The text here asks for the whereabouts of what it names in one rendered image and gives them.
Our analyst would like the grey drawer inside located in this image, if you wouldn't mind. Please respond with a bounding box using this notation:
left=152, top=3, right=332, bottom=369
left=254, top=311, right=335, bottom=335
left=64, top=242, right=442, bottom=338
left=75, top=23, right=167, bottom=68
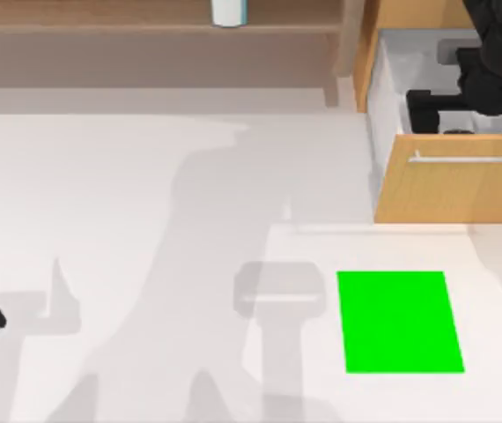
left=366, top=27, right=502, bottom=221

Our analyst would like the pale grey rounded box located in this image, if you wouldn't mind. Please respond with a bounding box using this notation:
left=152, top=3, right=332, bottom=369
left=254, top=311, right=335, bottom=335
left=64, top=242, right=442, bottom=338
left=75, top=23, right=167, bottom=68
left=437, top=38, right=484, bottom=66

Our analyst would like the pale wooden drawer front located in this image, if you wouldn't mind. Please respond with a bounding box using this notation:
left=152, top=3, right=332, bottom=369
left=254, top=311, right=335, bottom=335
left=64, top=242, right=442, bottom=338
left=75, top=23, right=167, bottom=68
left=373, top=133, right=502, bottom=225

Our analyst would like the wooden cupboard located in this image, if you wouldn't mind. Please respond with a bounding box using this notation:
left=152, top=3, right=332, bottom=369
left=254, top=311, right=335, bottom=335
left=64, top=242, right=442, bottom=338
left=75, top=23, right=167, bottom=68
left=351, top=0, right=484, bottom=114

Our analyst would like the flat green square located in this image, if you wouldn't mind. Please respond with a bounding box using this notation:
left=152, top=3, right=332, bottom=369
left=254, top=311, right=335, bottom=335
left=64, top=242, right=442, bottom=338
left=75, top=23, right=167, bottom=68
left=336, top=270, right=467, bottom=375

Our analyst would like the white cup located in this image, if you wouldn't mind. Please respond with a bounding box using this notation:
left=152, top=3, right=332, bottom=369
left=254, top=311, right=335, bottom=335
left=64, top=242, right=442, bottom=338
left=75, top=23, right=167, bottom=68
left=210, top=0, right=249, bottom=29

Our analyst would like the wooden open shelf unit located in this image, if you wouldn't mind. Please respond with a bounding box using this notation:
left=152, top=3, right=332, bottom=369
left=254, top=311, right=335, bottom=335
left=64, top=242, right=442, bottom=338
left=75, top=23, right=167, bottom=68
left=0, top=0, right=354, bottom=108

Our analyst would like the long metal drawer handle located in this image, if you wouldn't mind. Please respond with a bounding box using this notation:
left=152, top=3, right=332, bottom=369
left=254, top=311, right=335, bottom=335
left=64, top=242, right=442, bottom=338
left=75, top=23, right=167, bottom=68
left=408, top=150, right=502, bottom=165

